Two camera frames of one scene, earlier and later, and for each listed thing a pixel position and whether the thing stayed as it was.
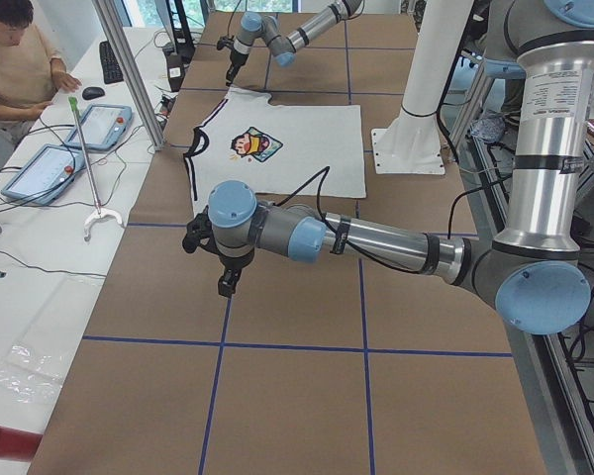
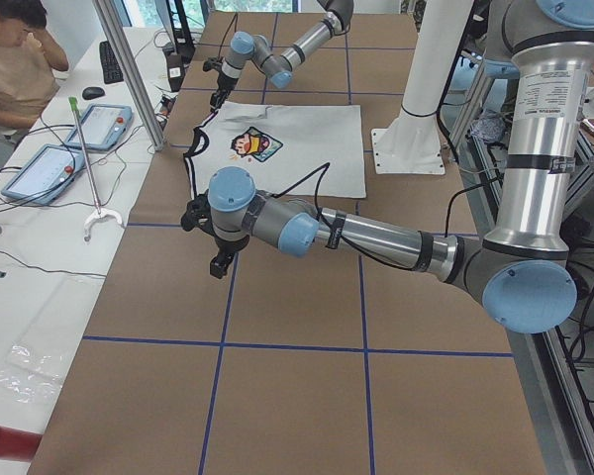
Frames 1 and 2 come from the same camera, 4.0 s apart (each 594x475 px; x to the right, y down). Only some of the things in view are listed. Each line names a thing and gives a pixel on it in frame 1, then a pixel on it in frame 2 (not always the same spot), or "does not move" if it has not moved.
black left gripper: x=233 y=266 -> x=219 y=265
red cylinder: x=6 y=442 does not move
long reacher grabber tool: x=100 y=211 does not move
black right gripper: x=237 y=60 -> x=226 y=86
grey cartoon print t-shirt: x=280 y=151 does not move
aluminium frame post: x=116 y=28 does not move
